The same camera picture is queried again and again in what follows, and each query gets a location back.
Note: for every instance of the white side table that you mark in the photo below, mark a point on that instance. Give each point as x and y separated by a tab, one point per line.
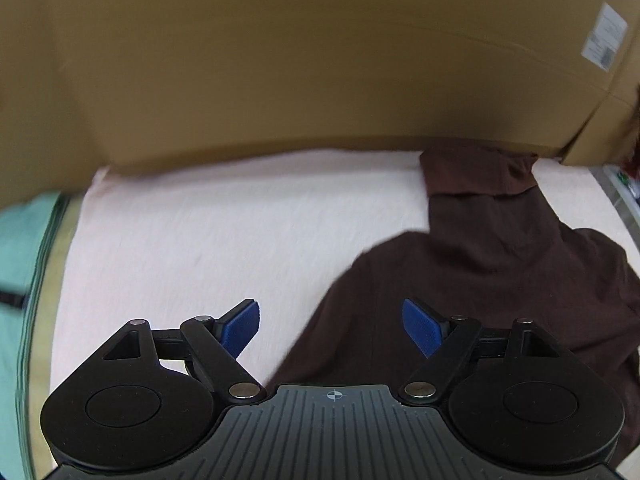
625	200

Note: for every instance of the dark brown polo shirt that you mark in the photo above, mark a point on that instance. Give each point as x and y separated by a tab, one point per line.
475	270

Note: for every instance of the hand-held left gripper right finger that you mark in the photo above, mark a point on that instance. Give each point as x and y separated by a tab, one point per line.
419	326

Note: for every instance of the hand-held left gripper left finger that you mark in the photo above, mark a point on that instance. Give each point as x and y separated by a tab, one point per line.
242	326

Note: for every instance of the large cardboard panel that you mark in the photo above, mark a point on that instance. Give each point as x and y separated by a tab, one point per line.
300	55

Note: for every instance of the cardboard box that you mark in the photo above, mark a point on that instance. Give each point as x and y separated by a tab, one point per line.
607	130

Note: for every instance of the white shipping label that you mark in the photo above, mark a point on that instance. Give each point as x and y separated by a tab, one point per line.
605	35

